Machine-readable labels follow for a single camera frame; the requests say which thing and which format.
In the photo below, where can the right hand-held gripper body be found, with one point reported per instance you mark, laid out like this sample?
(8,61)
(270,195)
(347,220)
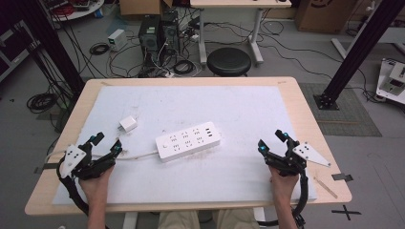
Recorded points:
(291,163)

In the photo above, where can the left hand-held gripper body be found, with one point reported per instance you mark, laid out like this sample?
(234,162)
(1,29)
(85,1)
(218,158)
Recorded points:
(95,168)

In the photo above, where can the white charger plug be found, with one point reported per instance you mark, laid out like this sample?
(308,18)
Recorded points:
(129,123)

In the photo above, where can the white power strip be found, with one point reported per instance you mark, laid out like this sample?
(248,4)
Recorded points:
(187,143)

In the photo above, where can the person's left hand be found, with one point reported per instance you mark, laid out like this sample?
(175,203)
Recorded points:
(95,187)

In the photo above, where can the person's right hand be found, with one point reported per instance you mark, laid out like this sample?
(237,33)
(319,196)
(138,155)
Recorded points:
(283,187)

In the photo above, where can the light wooden table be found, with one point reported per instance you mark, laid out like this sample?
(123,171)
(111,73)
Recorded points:
(296,105)

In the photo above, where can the thin wooden stick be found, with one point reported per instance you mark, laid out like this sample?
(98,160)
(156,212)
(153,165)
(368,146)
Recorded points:
(324,187)

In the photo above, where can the grey tape piece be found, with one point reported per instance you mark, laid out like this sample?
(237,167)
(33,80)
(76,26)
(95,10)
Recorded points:
(341,176)
(47,166)

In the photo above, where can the white foam mat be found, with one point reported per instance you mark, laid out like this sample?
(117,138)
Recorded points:
(223,105)

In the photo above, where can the grey floor mat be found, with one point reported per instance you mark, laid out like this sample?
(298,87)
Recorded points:
(350,114)

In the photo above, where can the person's beige trousers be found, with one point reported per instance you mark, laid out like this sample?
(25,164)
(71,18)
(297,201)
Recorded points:
(178,221)

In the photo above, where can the black round stool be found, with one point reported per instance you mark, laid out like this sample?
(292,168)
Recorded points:
(228,61)

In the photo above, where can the white power supply box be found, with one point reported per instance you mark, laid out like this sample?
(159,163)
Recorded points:
(117,39)

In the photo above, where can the dark computer tower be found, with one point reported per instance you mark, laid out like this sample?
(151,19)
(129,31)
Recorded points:
(170,31)
(149,38)

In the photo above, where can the white device on stand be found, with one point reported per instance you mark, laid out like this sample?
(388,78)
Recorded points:
(393,79)

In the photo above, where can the large cardboard box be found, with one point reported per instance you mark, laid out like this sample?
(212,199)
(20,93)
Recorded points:
(324,14)

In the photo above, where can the round white table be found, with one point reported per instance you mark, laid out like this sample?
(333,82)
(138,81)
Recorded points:
(82,11)

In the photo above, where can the white-legged desk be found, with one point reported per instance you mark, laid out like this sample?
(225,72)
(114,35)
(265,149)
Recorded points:
(238,3)

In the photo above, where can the small cardboard box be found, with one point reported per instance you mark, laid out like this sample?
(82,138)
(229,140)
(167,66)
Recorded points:
(140,6)

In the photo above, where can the black aluminium post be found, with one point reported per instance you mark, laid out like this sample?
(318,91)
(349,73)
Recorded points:
(47,41)
(359,47)

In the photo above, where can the grey metal frame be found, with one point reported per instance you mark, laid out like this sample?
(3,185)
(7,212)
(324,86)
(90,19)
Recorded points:
(12,60)

